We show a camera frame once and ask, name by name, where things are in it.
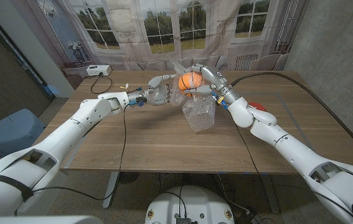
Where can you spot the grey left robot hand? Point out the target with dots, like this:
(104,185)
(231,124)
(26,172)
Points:
(157,95)

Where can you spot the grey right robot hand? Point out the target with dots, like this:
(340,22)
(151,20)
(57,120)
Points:
(218,81)

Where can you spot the orange basketball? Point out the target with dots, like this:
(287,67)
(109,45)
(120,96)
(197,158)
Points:
(190,81)

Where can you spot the clear bubble wrap sheet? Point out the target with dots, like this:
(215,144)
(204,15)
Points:
(199,113)

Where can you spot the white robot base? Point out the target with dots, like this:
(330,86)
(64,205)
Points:
(188,205)

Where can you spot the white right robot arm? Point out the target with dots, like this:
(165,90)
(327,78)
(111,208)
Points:
(291,152)

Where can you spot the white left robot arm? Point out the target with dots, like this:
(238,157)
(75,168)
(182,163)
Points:
(70,133)

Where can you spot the red bowl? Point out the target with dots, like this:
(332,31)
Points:
(258,106)

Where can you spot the white projector box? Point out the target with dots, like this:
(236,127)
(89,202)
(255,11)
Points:
(98,70)

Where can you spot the printed window backdrop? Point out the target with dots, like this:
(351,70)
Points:
(170,31)

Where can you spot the grey table leg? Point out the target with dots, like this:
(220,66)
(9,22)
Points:
(110,189)
(269,193)

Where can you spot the blue grey chair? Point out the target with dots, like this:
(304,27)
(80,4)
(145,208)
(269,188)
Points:
(11,133)

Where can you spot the white robot torso edge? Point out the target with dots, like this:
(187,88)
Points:
(39,220)

